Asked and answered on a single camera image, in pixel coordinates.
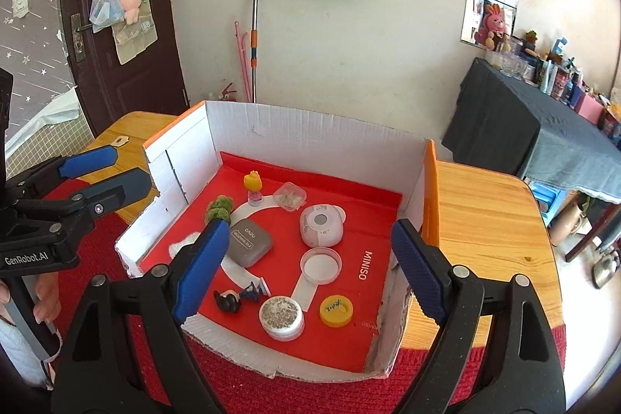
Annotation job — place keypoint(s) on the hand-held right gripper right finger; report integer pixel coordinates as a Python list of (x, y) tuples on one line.
[(419, 268)]

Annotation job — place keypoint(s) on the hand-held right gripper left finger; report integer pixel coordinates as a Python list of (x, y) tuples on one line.
[(201, 268)]

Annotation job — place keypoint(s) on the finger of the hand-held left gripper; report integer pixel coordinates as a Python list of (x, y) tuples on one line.
[(90, 162), (121, 191)]

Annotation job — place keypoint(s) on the white fluffy bow hair clip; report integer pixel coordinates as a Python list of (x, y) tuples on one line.
[(182, 246)]

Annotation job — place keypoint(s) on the black-haired doll figurine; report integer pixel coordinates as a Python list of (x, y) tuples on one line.
[(228, 300)]

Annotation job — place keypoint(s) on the grey eyeshadow case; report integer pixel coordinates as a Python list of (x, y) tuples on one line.
[(252, 246)]

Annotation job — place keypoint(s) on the green knitted plush toy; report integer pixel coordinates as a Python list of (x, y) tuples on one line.
[(220, 208)]

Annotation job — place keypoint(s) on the white jar with grey top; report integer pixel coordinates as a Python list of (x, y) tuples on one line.
[(281, 314)]

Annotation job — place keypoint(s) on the yellow duck figurine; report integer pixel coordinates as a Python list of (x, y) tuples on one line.
[(253, 183)]

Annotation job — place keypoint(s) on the clear round lid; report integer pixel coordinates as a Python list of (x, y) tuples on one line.
[(320, 266)]

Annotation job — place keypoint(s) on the pink round handheld device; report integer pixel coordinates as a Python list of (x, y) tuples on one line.
[(320, 229)]

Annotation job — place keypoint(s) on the clear small plastic box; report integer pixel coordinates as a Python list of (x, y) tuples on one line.
[(289, 196)]

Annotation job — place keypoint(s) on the orange cardboard box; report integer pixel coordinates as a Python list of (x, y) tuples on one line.
[(291, 128)]

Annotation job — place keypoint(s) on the person's left forearm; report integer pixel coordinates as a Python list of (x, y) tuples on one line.
[(19, 346)]

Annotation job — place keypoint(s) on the person's left hand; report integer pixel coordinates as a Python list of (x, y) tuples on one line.
[(47, 297)]

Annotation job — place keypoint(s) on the cream paper tag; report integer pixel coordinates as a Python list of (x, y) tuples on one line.
[(119, 140)]

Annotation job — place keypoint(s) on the white plastic sheet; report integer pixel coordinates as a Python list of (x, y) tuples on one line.
[(48, 113)]

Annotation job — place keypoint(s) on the dark brown door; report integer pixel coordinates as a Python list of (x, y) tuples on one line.
[(145, 69)]

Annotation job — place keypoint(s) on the beige hanging door organizer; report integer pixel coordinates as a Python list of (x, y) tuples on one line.
[(133, 45)]

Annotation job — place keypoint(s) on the blue plastic stool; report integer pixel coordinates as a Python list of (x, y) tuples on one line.
[(543, 195)]

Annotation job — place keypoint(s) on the small red fire extinguisher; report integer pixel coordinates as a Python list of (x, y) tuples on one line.
[(229, 94)]

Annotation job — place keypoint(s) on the clear plastic bag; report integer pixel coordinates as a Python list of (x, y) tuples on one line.
[(104, 14)]

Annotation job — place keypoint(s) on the red knitted mat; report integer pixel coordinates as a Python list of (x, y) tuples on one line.
[(301, 394)]

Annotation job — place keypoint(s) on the peach plush toy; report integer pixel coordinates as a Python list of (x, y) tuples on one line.
[(130, 4)]

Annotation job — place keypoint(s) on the blue tablecloth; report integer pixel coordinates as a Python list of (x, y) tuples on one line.
[(509, 128)]

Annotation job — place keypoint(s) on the pink plastic hanger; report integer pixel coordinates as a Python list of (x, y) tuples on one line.
[(240, 55)]

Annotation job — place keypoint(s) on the pink storage box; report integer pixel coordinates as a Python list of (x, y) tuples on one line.
[(589, 108)]

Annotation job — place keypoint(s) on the row of toiletry bottles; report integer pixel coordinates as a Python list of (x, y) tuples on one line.
[(558, 79)]

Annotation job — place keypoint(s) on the pink bunny plush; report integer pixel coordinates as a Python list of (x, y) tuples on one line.
[(495, 23)]

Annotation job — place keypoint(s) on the white wall switch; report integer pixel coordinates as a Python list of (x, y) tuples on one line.
[(20, 4)]

